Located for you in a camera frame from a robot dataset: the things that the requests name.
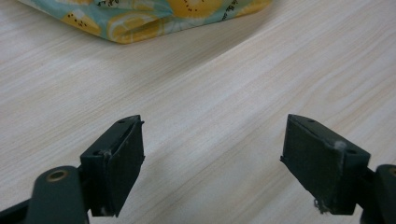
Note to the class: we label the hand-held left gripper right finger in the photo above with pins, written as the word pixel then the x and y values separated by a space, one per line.
pixel 323 165

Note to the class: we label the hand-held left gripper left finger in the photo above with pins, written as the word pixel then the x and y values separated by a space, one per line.
pixel 120 168

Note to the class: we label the orange slice print fabric bag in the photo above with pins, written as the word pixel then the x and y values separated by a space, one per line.
pixel 146 15

